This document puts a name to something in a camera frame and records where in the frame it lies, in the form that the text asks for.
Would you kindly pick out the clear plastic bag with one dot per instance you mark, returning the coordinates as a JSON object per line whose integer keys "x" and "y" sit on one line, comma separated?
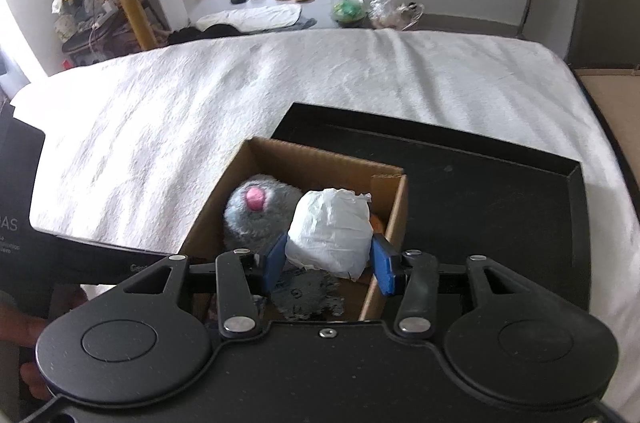
{"x": 395, "y": 14}

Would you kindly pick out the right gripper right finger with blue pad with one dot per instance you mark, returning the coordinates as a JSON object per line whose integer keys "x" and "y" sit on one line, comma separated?
{"x": 413, "y": 277}

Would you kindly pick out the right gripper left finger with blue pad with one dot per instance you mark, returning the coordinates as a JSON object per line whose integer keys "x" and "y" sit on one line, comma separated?
{"x": 240, "y": 276}

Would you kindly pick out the white paper ball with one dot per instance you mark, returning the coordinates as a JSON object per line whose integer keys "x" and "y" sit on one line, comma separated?
{"x": 331, "y": 232}

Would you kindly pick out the white floor mat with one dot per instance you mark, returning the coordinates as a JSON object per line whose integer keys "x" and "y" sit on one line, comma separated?
{"x": 259, "y": 20}

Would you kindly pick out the green plastic bag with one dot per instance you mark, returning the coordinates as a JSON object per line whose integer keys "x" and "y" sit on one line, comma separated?
{"x": 348, "y": 13}

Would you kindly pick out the grey plush toy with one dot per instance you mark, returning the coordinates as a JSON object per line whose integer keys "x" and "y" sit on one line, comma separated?
{"x": 258, "y": 212}

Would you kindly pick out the person hand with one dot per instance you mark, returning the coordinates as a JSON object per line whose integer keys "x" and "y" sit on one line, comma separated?
{"x": 22, "y": 331}

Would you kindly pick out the dark olive headboard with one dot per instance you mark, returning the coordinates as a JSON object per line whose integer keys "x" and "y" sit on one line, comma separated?
{"x": 605, "y": 34}

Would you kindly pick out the white bed blanket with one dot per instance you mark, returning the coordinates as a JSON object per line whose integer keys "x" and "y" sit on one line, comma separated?
{"x": 135, "y": 145}

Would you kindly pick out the grey lace cloth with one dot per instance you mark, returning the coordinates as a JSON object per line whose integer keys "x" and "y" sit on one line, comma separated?
{"x": 302, "y": 295}

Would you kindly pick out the black tray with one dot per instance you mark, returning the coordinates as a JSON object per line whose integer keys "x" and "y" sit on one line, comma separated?
{"x": 470, "y": 194}

